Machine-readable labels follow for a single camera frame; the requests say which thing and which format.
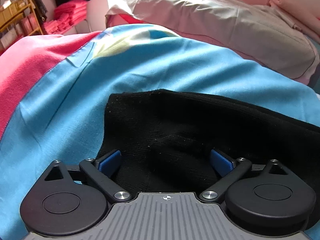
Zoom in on stack of pink towels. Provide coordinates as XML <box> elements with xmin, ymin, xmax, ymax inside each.
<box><xmin>42</xmin><ymin>0</ymin><xmax>88</xmax><ymax>35</ymax></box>

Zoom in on beige pink pillow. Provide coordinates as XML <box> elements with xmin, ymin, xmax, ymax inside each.
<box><xmin>106</xmin><ymin>0</ymin><xmax>319</xmax><ymax>84</ymax></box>

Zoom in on pink folded blanket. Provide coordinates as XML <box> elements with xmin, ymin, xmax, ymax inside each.
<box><xmin>267</xmin><ymin>0</ymin><xmax>319</xmax><ymax>43</ymax></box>

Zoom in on black knit pants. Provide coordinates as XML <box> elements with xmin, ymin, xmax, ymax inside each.
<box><xmin>97</xmin><ymin>89</ymin><xmax>319</xmax><ymax>194</ymax></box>

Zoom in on blue floral bed sheet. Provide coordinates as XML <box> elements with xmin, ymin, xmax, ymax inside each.
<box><xmin>1</xmin><ymin>24</ymin><xmax>319</xmax><ymax>239</ymax></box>

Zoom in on wooden storage shelf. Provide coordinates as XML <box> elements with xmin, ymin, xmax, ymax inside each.
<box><xmin>1</xmin><ymin>0</ymin><xmax>47</xmax><ymax>53</ymax></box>

